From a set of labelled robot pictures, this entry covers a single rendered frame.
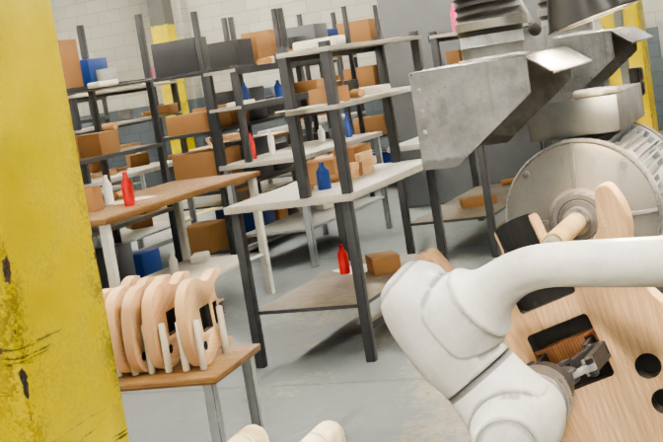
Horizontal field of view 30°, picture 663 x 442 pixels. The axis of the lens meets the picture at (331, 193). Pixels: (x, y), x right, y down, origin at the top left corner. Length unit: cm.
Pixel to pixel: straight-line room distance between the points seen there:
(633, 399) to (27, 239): 102
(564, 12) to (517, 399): 58
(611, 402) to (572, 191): 35
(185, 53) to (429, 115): 906
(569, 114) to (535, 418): 71
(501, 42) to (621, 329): 46
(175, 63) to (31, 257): 874
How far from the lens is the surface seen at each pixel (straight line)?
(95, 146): 938
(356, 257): 643
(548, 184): 204
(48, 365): 217
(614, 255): 147
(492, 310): 152
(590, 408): 191
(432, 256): 192
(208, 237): 1073
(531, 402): 152
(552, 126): 208
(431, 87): 177
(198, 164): 1086
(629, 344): 187
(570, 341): 188
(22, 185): 215
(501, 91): 174
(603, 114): 206
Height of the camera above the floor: 155
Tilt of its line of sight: 6 degrees down
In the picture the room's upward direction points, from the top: 9 degrees counter-clockwise
